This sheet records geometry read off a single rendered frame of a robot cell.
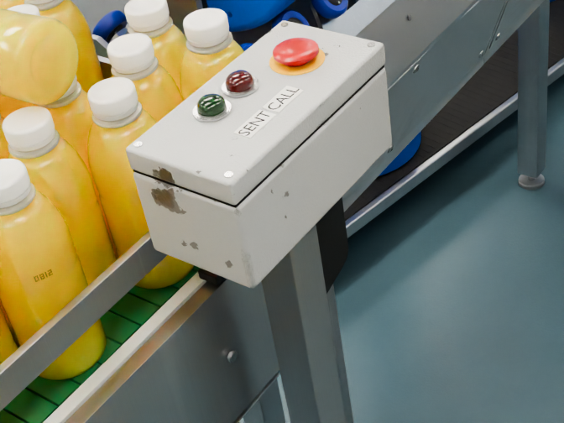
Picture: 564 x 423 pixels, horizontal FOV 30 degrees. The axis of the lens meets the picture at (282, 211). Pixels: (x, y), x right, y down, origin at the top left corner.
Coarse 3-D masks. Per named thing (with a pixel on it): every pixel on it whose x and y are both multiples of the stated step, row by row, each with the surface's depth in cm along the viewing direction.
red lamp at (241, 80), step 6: (234, 72) 80; (240, 72) 80; (246, 72) 80; (228, 78) 79; (234, 78) 79; (240, 78) 79; (246, 78) 79; (252, 78) 80; (228, 84) 79; (234, 84) 79; (240, 84) 79; (246, 84) 79; (252, 84) 80; (228, 90) 80; (234, 90) 79; (240, 90) 79; (246, 90) 79
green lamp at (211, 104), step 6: (204, 96) 78; (210, 96) 78; (216, 96) 78; (198, 102) 78; (204, 102) 77; (210, 102) 77; (216, 102) 77; (222, 102) 77; (198, 108) 77; (204, 108) 77; (210, 108) 77; (216, 108) 77; (222, 108) 77; (204, 114) 77; (210, 114) 77; (216, 114) 77
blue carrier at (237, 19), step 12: (216, 0) 115; (228, 0) 114; (240, 0) 113; (252, 0) 111; (264, 0) 110; (276, 0) 109; (288, 0) 109; (228, 12) 115; (240, 12) 114; (252, 12) 113; (264, 12) 111; (276, 12) 111; (240, 24) 115; (252, 24) 114
